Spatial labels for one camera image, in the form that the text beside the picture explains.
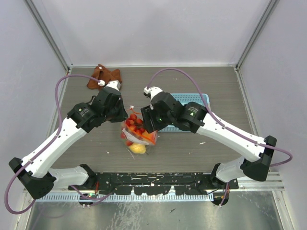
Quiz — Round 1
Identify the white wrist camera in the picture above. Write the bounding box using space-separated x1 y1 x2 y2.
143 86 164 102
98 80 121 91

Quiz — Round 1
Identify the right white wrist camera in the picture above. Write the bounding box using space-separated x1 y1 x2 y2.
143 86 164 102

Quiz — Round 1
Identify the white slotted cable duct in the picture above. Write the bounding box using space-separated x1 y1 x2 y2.
37 192 213 202

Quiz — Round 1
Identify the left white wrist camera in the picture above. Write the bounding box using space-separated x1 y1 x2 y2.
98 80 121 91

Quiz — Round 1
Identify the aluminium frame post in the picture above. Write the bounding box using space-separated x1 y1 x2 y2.
235 0 280 71
24 0 71 72

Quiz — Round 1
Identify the aluminium frame post right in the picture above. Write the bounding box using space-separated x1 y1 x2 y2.
235 0 280 71

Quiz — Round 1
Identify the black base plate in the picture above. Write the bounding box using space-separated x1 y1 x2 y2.
68 172 239 196

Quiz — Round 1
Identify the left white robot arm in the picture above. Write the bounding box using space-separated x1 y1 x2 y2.
9 86 128 199

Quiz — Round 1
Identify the red strawberry bunch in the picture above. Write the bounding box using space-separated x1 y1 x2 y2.
120 113 149 145

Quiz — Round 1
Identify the clear zip top bag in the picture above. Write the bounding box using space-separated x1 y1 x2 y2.
120 105 158 154

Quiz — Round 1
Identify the brown cloth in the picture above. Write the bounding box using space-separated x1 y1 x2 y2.
87 64 122 90

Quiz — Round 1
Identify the aluminium frame post left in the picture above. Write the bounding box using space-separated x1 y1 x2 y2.
24 0 71 72

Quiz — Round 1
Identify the light blue plastic basket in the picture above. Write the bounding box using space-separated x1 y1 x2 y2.
161 93 208 133

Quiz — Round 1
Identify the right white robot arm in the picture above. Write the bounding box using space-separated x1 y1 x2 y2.
141 87 277 189

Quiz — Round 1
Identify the orange pink peach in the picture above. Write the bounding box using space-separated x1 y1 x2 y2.
142 131 158 145

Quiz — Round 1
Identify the yellow apple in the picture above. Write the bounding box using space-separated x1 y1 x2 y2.
129 143 146 154

